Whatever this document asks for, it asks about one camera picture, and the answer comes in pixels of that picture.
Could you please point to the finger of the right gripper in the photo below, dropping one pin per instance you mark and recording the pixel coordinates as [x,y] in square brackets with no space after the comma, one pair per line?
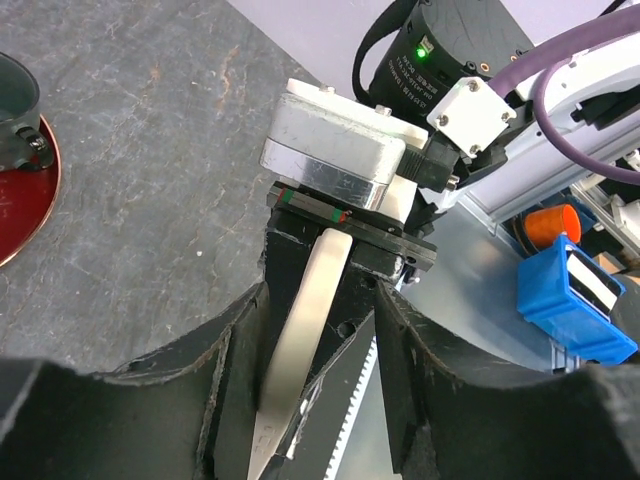
[332,405]

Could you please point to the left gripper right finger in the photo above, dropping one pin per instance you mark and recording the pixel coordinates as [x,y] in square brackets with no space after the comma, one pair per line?
[455,411]

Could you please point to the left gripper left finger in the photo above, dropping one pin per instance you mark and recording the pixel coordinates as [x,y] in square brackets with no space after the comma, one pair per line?
[183,411]

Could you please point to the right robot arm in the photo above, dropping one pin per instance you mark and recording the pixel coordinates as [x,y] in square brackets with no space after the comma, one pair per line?
[448,270]

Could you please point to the orange cup outside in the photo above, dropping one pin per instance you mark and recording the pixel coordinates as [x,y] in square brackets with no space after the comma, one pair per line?
[544,226]

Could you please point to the red round tray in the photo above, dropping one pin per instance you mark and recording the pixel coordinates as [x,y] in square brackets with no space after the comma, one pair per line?
[27,200]

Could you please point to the dark green glass mug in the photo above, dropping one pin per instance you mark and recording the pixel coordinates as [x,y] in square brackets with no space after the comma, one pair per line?
[23,147]

